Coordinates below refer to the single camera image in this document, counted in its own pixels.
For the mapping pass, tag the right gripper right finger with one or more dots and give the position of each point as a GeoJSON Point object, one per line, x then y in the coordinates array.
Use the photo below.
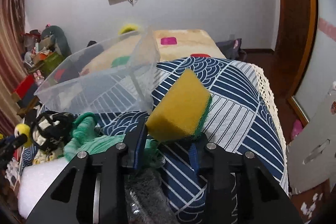
{"type": "Point", "coordinates": [240, 189]}

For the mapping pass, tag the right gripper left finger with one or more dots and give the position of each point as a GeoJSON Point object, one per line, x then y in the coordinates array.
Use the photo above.
{"type": "Point", "coordinates": [90, 189]}

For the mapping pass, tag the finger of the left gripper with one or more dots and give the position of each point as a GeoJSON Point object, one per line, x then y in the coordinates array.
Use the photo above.
{"type": "Point", "coordinates": [10, 144]}

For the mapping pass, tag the yellow felt ball toy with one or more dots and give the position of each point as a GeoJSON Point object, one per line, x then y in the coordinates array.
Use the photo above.
{"type": "Point", "coordinates": [23, 129]}

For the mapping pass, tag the yellow green sponge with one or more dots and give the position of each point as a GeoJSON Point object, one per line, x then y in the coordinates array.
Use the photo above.
{"type": "Point", "coordinates": [182, 112]}

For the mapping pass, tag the white foam block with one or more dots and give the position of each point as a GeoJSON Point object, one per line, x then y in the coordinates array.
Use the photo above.
{"type": "Point", "coordinates": [35, 180]}

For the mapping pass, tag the black white fabric item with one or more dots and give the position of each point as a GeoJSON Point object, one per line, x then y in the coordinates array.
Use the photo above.
{"type": "Point", "coordinates": [51, 129]}

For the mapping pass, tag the green mesh bag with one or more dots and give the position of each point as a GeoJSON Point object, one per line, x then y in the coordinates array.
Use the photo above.
{"type": "Point", "coordinates": [87, 136]}

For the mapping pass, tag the red box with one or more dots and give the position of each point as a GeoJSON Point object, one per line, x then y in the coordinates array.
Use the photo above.
{"type": "Point", "coordinates": [21, 90]}

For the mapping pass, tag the pink rabbit plush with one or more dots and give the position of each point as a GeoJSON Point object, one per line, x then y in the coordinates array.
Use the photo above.
{"type": "Point", "coordinates": [39, 78]}

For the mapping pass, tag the grey foam floor mat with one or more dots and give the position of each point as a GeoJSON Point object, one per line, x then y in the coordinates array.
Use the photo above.
{"type": "Point", "coordinates": [311, 154]}

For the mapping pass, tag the striped brown curtain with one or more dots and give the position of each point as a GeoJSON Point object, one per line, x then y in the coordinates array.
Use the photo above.
{"type": "Point", "coordinates": [12, 69]}

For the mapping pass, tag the green cardboard box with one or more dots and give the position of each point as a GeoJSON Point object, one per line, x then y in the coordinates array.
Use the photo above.
{"type": "Point", "coordinates": [51, 63]}

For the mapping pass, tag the blue white patterned tablecloth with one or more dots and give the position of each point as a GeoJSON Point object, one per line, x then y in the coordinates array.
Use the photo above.
{"type": "Point", "coordinates": [242, 117]}

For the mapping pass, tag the green dinosaur plush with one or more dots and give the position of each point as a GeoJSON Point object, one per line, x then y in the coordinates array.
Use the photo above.
{"type": "Point", "coordinates": [57, 36]}

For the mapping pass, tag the clear plastic storage bin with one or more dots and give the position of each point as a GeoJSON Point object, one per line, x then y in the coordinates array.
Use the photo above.
{"type": "Point", "coordinates": [113, 76]}

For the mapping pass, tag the yellow fuzzy headband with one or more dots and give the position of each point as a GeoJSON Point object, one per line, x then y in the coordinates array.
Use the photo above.
{"type": "Point", "coordinates": [128, 28]}

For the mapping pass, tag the brown wooden door frame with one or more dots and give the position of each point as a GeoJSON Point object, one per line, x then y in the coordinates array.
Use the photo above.
{"type": "Point", "coordinates": [295, 41]}

